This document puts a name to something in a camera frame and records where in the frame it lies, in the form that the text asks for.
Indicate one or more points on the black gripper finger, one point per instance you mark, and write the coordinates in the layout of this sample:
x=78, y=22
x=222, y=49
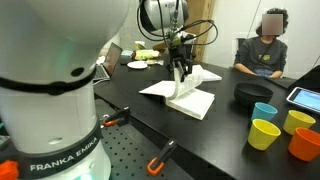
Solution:
x=178, y=72
x=187, y=69

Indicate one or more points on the seated person dark sweater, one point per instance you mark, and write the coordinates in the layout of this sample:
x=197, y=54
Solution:
x=265, y=55

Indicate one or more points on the tablet with white frame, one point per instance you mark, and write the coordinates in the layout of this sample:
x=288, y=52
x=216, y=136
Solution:
x=304, y=98

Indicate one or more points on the white round plate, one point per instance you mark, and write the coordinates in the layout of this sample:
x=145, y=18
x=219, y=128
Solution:
x=137, y=65

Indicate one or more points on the orange black clamp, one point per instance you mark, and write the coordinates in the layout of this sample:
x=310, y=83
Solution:
x=116, y=117
x=155, y=166

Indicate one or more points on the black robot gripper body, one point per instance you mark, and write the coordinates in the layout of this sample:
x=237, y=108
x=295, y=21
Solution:
x=180, y=49

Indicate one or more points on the orange cover white book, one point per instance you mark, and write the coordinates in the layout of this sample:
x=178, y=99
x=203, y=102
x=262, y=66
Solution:
x=185, y=96

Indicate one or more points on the black perforated breadboard plate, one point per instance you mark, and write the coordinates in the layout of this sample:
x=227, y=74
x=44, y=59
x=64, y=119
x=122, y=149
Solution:
x=130, y=152

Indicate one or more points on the black bowl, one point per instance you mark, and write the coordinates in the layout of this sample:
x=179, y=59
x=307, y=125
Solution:
x=247, y=94

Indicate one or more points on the blue cup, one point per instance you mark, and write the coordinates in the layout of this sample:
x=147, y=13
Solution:
x=263, y=111

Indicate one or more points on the orange cup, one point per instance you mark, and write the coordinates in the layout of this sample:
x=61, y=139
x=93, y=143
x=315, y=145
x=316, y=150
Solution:
x=305, y=144

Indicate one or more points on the yellow-green cup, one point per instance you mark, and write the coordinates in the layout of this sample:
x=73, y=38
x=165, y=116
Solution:
x=262, y=134

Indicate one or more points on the laptop computer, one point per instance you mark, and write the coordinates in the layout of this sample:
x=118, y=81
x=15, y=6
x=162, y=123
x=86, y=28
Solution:
x=105, y=70

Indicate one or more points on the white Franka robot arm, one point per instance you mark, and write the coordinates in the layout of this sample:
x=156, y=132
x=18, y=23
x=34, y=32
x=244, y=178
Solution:
x=48, y=53

